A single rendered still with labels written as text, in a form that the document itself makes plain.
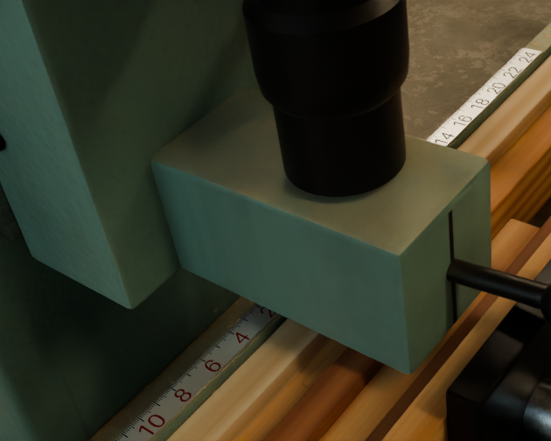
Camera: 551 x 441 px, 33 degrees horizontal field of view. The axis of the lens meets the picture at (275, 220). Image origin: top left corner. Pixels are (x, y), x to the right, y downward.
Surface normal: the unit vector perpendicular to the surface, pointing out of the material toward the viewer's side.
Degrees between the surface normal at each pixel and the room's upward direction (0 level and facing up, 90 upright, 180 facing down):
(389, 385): 0
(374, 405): 0
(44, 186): 90
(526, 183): 90
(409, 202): 0
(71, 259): 90
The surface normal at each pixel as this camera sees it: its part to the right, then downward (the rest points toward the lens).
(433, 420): -0.15, -0.77
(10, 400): 0.10, 0.62
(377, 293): -0.63, 0.56
